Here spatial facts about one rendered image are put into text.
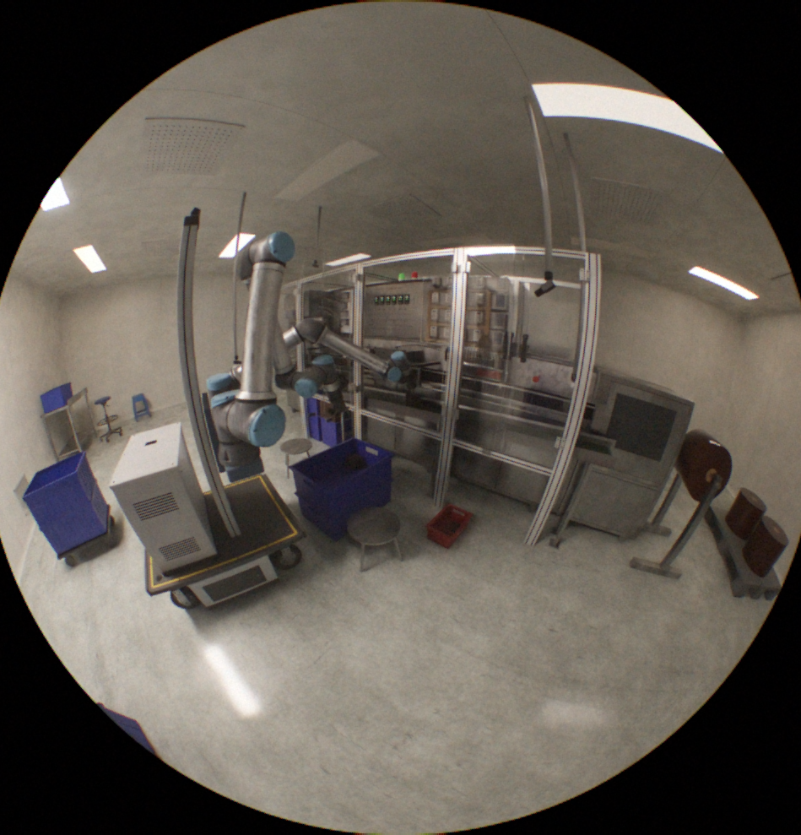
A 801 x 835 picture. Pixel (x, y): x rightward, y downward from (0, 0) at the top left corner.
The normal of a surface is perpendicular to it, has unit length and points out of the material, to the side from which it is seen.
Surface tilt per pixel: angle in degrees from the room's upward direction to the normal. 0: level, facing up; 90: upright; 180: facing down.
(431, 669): 0
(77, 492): 90
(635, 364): 90
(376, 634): 0
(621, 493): 90
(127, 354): 90
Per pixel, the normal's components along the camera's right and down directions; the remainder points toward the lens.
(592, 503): -0.61, 0.25
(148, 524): 0.70, 0.28
